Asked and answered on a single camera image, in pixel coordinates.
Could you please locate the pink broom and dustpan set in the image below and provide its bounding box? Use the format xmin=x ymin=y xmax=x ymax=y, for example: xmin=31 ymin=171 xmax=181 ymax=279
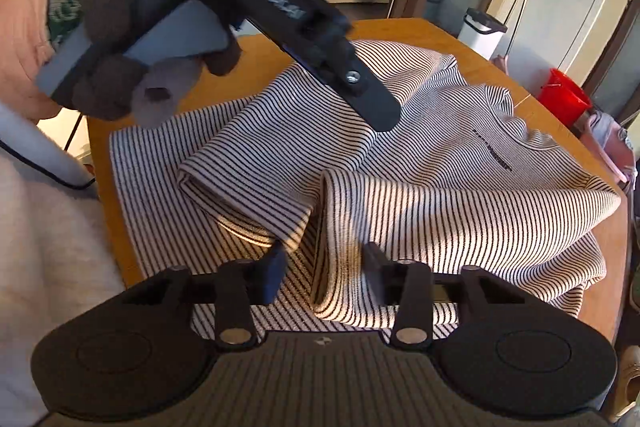
xmin=492 ymin=0 xmax=540 ymax=75

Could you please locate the pink plastic basin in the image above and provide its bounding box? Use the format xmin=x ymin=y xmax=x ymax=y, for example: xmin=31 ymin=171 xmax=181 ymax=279
xmin=575 ymin=107 xmax=636 ymax=188

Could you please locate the frosted glass door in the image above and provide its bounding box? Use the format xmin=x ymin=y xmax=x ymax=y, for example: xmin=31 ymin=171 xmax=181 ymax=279
xmin=580 ymin=0 xmax=640 ymax=128

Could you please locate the tan shoe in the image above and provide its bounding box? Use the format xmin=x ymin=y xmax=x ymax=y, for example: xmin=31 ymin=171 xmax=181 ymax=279
xmin=611 ymin=346 xmax=640 ymax=420

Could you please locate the white bin with black lid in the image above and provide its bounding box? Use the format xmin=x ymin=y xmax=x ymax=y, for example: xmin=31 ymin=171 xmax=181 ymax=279
xmin=457 ymin=7 xmax=508 ymax=60

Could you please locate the person's left forearm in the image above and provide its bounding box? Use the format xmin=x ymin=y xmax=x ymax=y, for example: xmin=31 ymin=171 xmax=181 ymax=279
xmin=0 ymin=0 xmax=87 ymax=122

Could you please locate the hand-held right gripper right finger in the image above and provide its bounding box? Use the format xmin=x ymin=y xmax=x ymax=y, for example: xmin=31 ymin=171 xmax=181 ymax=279
xmin=362 ymin=241 xmax=528 ymax=352

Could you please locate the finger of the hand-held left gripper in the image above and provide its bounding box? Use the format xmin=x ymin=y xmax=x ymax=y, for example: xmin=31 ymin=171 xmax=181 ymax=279
xmin=320 ymin=56 xmax=402 ymax=134

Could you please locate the pale crumpled laundry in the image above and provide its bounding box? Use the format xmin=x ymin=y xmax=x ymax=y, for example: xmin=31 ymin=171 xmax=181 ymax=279
xmin=582 ymin=109 xmax=632 ymax=168

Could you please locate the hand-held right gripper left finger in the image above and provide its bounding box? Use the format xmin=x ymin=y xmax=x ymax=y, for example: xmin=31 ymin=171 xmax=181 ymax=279
xmin=120 ymin=241 xmax=290 ymax=353

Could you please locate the white fleece clothing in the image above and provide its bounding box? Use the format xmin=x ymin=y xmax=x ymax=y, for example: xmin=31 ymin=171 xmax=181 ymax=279
xmin=0 ymin=146 xmax=128 ymax=427

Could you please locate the red plastic bucket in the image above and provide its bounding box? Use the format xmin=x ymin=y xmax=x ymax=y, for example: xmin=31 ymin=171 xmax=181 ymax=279
xmin=537 ymin=68 xmax=593 ymax=128

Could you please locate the striped knit sweater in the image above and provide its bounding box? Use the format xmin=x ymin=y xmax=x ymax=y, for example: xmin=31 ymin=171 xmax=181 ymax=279
xmin=109 ymin=39 xmax=623 ymax=340

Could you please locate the pale rounded panel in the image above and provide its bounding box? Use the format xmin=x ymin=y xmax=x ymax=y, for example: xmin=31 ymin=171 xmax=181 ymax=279
xmin=0 ymin=101 xmax=97 ymax=188

